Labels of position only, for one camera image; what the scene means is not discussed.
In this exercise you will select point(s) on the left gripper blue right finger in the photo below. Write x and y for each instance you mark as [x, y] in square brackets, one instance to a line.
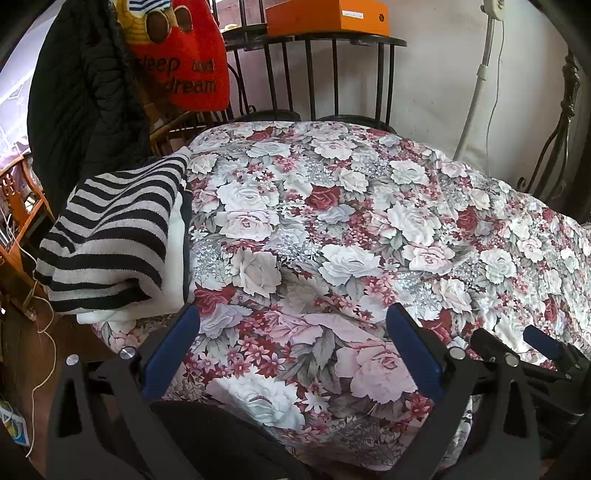
[504, 441]

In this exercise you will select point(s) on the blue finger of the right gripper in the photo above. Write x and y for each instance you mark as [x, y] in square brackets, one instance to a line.
[569, 362]
[568, 397]

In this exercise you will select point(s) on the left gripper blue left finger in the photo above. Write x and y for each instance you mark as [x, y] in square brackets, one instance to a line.
[101, 423]

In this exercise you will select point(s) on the black white striped folded garment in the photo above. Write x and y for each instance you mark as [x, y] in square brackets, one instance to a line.
[107, 248]

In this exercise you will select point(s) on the floral rose bedspread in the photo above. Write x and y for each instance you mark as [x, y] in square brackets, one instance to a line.
[303, 234]

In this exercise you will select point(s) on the wooden side shelf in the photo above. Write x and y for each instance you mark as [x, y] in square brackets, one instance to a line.
[22, 202]

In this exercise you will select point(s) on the black hanging jacket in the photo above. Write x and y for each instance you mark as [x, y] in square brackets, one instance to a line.
[85, 116]

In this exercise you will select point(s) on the black metal rack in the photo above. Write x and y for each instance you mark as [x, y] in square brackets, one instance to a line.
[286, 58]

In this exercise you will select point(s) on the white floor lamp pole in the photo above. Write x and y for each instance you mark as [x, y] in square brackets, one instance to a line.
[495, 12]

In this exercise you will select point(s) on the red plush sleep pillow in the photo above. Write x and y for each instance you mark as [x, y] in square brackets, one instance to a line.
[180, 47]

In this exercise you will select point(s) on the orange box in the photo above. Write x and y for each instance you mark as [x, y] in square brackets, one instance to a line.
[298, 17]

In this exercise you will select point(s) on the black iron bed frame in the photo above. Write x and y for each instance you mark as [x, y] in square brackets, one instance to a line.
[561, 176]

